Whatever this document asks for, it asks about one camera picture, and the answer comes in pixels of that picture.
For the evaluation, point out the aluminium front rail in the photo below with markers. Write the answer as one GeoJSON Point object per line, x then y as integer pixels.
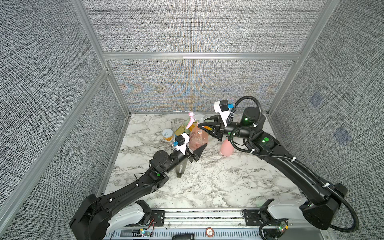
{"type": "Point", "coordinates": [207, 224]}

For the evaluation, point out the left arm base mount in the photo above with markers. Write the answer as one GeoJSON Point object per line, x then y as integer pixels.
{"type": "Point", "coordinates": [151, 217]}

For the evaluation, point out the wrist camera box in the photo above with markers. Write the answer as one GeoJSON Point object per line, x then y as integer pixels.
{"type": "Point", "coordinates": [223, 109]}
{"type": "Point", "coordinates": [181, 142]}

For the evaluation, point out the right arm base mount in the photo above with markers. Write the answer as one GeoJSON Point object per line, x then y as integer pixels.
{"type": "Point", "coordinates": [260, 216]}

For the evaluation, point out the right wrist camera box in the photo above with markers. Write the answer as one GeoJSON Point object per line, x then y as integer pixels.
{"type": "Point", "coordinates": [223, 109]}

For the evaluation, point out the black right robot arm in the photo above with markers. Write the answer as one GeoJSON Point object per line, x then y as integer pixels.
{"type": "Point", "coordinates": [321, 199]}

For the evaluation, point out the translucent pink spray bottle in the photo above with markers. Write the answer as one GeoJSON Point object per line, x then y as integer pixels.
{"type": "Point", "coordinates": [198, 138]}

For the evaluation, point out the opaque pink spray bottle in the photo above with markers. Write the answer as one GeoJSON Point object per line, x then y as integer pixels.
{"type": "Point", "coordinates": [227, 148]}

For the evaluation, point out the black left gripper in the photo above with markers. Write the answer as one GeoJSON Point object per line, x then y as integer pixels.
{"type": "Point", "coordinates": [195, 154]}

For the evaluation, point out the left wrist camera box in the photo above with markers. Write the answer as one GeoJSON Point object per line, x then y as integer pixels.
{"type": "Point", "coordinates": [181, 142]}

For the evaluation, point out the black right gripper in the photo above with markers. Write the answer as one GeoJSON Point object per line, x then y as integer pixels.
{"type": "Point", "coordinates": [219, 128]}

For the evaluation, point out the clear grey spray bottle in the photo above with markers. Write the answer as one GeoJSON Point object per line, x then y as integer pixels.
{"type": "Point", "coordinates": [180, 168]}

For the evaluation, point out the grey pink spray nozzle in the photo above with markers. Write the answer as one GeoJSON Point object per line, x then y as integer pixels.
{"type": "Point", "coordinates": [191, 121]}

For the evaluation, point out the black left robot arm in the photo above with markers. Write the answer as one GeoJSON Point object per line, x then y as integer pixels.
{"type": "Point", "coordinates": [91, 220]}

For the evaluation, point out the small round white can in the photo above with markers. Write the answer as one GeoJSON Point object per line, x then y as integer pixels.
{"type": "Point", "coordinates": [168, 135]}

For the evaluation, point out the green scalloped plate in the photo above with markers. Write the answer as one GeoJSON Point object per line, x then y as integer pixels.
{"type": "Point", "coordinates": [199, 119]}

